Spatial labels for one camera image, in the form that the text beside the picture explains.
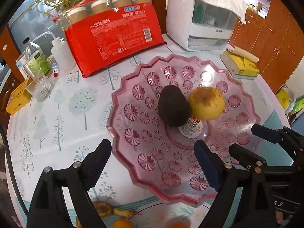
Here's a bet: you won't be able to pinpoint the yellow speckled pear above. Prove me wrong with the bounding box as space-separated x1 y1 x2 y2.
188 86 225 120

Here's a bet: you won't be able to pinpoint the clear drinking glass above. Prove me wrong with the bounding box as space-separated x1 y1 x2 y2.
25 70 54 102

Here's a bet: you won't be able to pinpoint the red paper cup package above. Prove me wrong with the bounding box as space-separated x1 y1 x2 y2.
53 0 165 78

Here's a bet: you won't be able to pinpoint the white squeeze wash bottle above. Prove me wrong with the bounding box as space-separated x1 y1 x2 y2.
33 31 76 74

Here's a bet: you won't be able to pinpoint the green label glass bottle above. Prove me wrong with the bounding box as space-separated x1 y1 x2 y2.
23 37 52 78

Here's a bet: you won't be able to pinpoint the dark avocado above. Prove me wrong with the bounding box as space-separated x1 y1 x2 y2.
158 85 192 127

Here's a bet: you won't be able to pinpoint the tree print tablecloth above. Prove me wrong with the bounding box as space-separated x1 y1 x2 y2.
6 34 294 228

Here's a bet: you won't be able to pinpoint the wooden wall cabinets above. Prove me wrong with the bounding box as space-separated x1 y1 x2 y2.
229 0 303 93

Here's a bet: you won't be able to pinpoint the round white printed placemat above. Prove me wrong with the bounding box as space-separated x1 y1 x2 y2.
129 202 211 227

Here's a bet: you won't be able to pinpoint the white small carton box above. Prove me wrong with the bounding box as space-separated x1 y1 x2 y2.
15 52 28 79

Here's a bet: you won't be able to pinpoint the gold ornament glass door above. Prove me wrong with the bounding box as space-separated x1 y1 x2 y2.
8 0 82 52

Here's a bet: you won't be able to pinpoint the white countertop appliance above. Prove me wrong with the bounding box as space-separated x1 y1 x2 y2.
166 0 237 51

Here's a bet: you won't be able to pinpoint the pink glass fruit bowl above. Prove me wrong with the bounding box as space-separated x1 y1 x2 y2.
107 54 260 206

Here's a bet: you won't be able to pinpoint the small glass jar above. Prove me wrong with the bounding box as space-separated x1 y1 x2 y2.
46 55 59 73

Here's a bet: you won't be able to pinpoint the yellow tissue pack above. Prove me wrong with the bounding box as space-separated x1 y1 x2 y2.
221 46 259 79

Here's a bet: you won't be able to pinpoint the orange tangerine top plate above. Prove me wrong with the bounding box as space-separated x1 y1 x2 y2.
169 223 189 228

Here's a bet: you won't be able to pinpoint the yellow cardboard box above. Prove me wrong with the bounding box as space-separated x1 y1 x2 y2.
6 77 32 115

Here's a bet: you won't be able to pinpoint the brown overripe banana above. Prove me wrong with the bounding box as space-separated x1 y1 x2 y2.
76 201 139 228

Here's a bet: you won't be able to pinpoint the small kumquat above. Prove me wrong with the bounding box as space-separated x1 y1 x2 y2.
113 219 135 228

